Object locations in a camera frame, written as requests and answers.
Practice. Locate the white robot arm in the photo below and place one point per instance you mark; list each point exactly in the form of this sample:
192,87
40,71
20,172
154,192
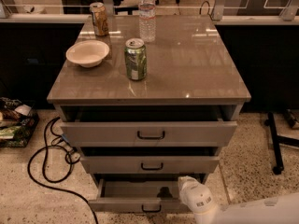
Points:
278,210

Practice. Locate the clear plastic water bottle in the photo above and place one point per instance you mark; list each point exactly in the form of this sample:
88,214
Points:
147,20

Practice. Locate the green soda can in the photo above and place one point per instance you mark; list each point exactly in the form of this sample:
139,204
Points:
135,59

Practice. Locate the white bowl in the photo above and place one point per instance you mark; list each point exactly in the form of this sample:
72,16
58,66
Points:
89,53

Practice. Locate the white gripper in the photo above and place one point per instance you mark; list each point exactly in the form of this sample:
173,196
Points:
189,186

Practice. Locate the grey drawer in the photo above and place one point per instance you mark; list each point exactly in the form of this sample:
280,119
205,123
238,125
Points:
149,164
149,134
154,196

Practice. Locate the black stand base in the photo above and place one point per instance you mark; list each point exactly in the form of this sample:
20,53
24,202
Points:
277,140

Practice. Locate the grey drawer cabinet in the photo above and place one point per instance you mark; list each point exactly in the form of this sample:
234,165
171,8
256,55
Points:
191,77

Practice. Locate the gold soda can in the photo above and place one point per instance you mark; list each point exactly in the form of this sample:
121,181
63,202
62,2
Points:
99,16

